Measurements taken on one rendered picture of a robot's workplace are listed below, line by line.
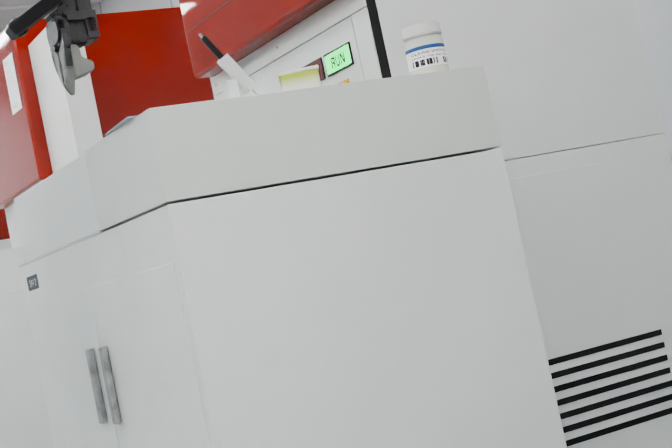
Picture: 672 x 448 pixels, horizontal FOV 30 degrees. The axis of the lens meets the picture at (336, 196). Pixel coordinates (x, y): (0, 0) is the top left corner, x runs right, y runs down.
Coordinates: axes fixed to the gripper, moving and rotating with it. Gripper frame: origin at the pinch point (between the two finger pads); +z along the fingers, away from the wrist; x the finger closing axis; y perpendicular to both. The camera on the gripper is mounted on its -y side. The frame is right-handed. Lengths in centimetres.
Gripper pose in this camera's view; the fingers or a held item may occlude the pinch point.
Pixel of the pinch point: (67, 88)
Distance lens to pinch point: 242.2
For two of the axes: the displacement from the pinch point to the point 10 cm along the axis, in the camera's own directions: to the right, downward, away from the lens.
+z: 2.0, 9.8, -0.6
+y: 8.7, -1.5, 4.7
